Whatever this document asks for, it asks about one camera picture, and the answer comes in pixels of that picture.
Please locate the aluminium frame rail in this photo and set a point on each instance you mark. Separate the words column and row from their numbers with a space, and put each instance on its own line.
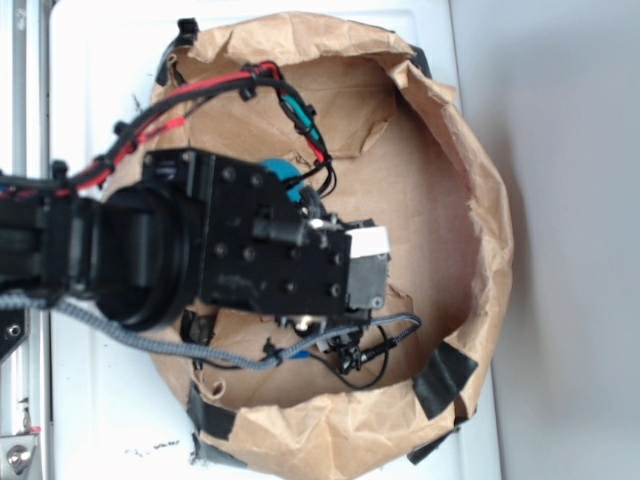
column 25, row 443

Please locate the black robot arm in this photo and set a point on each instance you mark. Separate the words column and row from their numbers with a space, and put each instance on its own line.
column 195, row 227

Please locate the brown paper bag bin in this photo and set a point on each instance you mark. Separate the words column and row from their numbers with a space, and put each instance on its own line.
column 406, row 158

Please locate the blue dimpled ball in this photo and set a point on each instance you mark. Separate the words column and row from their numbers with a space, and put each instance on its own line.
column 288, row 174

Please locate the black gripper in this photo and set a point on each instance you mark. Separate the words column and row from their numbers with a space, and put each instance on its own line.
column 269, row 255

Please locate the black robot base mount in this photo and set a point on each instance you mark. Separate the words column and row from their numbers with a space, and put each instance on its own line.
column 14, row 330

